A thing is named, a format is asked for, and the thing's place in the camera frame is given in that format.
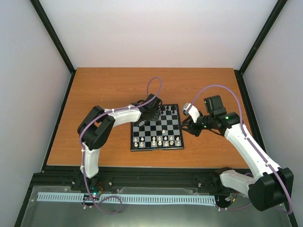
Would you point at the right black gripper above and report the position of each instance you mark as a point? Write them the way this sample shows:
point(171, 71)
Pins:
point(193, 130)

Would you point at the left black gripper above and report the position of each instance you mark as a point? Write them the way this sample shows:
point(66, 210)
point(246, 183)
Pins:
point(155, 118)

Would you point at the black magnetic chess board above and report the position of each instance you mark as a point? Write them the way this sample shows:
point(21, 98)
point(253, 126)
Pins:
point(169, 120)

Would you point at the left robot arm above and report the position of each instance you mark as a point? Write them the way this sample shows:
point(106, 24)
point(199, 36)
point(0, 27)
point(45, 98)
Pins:
point(98, 124)

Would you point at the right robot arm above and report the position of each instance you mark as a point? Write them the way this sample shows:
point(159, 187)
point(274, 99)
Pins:
point(269, 185)

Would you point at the electronics board green led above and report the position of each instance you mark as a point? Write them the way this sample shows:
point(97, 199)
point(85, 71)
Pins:
point(95, 194)

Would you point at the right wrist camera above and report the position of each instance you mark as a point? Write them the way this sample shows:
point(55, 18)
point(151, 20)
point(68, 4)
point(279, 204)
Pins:
point(190, 110)

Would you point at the right black frame post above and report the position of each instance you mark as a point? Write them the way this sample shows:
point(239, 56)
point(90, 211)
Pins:
point(274, 14)

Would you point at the black frame post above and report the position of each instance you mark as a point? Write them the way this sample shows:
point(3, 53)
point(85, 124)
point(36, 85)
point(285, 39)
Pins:
point(274, 14)
point(52, 33)

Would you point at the light blue cable duct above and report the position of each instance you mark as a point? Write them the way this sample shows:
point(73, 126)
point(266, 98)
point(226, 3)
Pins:
point(130, 199)

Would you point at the black aluminium rail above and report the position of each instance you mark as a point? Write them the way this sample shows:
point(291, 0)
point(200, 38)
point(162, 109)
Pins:
point(112, 179)

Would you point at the left black frame post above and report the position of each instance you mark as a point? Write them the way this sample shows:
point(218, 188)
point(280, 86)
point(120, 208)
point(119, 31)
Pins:
point(52, 33)

